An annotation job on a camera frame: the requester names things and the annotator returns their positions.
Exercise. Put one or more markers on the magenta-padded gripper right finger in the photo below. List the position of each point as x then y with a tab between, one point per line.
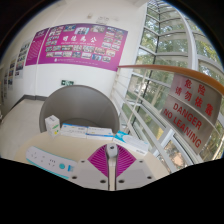
136	173

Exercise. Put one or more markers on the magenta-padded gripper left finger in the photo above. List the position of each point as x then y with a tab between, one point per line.
86	173

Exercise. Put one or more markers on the small upright white carton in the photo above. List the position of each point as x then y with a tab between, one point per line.
52	126

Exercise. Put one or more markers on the silver sign red letters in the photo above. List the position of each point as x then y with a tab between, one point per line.
186	123

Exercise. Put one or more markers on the grey round tub chair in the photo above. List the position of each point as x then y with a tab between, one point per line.
80	100

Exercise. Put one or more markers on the green exit sign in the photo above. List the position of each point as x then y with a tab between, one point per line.
67	82

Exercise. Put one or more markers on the silver sign red characters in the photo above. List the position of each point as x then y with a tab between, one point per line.
196	93

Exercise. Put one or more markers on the white railing with wooden handrail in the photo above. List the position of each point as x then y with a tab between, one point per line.
150	67

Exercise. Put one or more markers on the large magenta photo poster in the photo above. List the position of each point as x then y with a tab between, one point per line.
83	46

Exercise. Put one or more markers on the narrow magenta text poster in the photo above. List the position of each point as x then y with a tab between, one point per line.
36	48

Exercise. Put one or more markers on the white wall photo poster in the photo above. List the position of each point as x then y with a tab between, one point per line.
11	75
21	60

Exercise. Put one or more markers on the white-framed glass window wall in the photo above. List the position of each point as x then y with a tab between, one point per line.
173	43

